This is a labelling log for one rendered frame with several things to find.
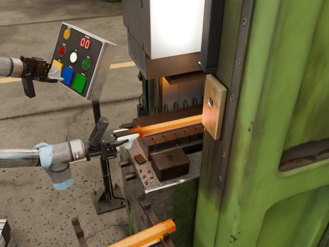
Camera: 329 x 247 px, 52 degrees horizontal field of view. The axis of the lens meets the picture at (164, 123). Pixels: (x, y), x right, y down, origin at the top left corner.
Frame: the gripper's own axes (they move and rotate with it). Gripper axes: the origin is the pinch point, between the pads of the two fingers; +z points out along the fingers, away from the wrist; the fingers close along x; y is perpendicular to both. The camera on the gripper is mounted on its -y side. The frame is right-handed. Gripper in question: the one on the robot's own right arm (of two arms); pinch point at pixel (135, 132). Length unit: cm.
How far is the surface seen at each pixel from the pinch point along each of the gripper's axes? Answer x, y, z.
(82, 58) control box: -50, -10, -10
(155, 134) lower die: 2.8, 0.9, 7.2
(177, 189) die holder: 22.0, 12.5, 9.0
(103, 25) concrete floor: -373, 98, 66
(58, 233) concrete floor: -44, 101, -39
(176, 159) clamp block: 17.0, 2.5, 10.1
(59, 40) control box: -69, -12, -17
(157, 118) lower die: -7.6, 1.3, 11.9
